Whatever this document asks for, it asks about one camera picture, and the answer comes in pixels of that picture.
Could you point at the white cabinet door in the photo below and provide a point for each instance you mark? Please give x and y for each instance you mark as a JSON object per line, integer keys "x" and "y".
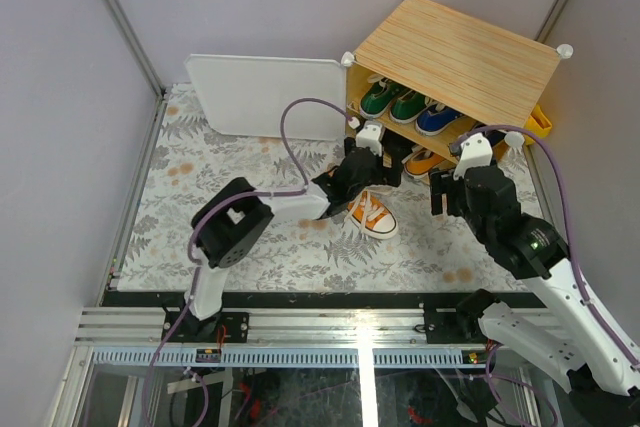
{"x": 246, "y": 95}

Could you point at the orange sneaker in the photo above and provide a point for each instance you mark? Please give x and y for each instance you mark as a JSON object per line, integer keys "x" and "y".
{"x": 369, "y": 214}
{"x": 419, "y": 163}

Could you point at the green sneaker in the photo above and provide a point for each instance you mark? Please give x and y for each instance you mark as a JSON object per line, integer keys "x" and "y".
{"x": 379, "y": 97}
{"x": 409, "y": 106}

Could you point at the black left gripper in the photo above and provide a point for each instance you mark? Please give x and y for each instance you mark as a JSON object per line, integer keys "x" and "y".
{"x": 377, "y": 176}

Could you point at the aluminium rail frame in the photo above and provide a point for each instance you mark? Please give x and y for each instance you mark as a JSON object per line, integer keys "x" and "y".
{"x": 280, "y": 328}

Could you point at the wooden shoe cabinet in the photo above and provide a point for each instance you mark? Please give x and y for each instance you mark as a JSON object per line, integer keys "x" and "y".
{"x": 489, "y": 74}

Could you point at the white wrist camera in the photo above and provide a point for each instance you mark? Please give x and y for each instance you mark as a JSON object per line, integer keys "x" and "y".
{"x": 369, "y": 135}
{"x": 471, "y": 152}

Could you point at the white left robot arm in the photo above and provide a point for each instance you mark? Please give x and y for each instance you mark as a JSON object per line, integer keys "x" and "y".
{"x": 225, "y": 230}

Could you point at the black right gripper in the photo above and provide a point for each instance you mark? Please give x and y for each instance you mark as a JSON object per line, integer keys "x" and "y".
{"x": 442, "y": 181}

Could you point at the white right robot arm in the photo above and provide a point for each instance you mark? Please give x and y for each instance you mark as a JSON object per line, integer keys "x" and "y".
{"x": 534, "y": 253}

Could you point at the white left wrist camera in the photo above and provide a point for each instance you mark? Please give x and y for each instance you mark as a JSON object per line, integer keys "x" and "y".
{"x": 369, "y": 135}

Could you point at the yellow plastic bin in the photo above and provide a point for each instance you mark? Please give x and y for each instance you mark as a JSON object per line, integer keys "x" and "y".
{"x": 538, "y": 123}

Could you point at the grey slotted cable duct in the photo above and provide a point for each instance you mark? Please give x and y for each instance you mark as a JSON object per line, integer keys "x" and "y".
{"x": 286, "y": 357}

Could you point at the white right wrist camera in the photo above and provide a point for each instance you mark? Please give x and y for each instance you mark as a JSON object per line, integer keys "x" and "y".
{"x": 471, "y": 152}

